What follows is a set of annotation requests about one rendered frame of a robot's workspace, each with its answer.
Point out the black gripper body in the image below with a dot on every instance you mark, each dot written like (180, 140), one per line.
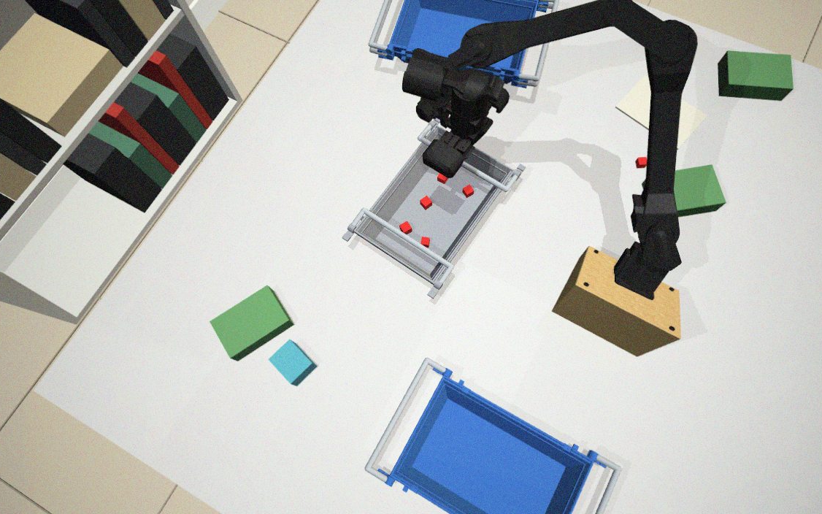
(447, 158)

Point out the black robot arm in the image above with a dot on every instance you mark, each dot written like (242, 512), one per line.
(670, 47)

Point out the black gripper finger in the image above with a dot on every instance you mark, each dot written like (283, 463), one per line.
(483, 132)
(467, 153)

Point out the green rectangular block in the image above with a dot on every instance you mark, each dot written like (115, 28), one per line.
(697, 191)
(764, 76)
(251, 323)

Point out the cream flat rectangular panel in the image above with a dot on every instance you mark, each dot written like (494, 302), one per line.
(636, 105)

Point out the teal block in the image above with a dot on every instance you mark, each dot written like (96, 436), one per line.
(292, 362)

